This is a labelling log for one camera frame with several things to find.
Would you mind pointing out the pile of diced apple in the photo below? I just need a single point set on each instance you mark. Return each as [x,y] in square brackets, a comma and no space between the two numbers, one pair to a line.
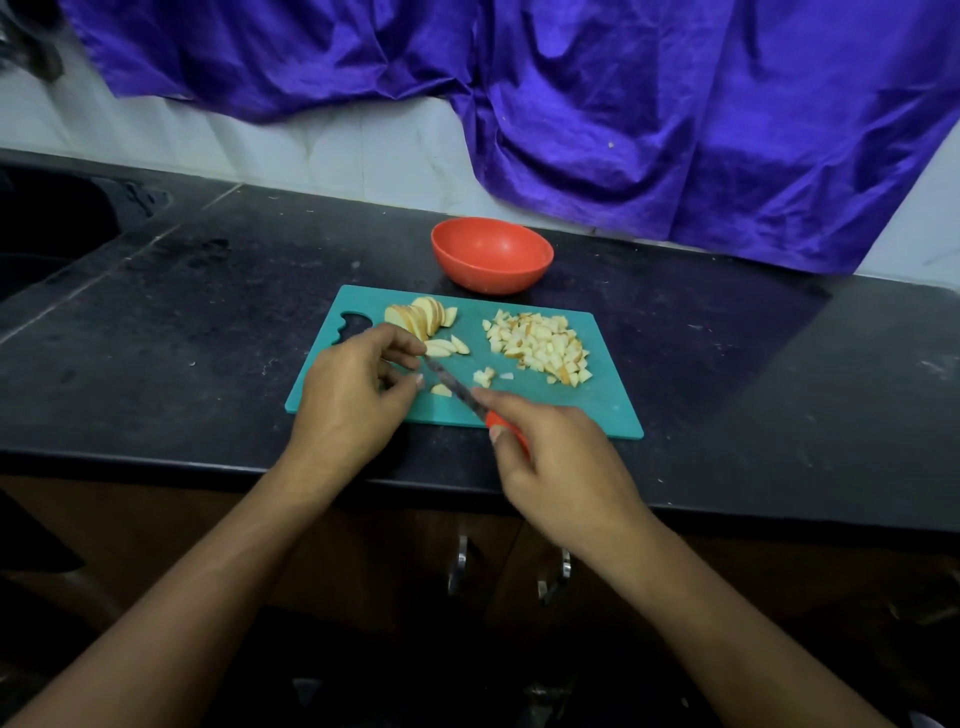
[540,345]

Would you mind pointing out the purple cloth curtain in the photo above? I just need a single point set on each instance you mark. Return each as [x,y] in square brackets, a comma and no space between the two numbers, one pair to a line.
[675,105]

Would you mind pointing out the teal plastic cutting board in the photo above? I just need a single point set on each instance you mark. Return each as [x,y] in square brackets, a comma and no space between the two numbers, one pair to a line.
[615,413]

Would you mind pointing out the person's left hand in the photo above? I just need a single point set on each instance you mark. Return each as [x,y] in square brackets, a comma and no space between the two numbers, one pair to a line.
[348,408]

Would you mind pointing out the metal faucet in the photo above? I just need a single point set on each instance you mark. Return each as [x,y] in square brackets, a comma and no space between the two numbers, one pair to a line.
[30,53]

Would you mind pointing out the person's right forearm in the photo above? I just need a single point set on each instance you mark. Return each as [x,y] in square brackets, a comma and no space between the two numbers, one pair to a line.
[735,645]

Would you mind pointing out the person's right hand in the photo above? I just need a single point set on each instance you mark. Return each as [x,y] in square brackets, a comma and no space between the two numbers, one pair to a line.
[578,477]

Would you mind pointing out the orange bowl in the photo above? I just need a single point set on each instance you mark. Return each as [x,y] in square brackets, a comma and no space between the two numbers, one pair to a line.
[492,255]

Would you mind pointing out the dark kitchen sink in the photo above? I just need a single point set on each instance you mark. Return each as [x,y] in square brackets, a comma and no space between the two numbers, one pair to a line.
[53,233]

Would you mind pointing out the person's left forearm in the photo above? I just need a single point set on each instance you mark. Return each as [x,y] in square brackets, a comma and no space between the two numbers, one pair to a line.
[165,615]

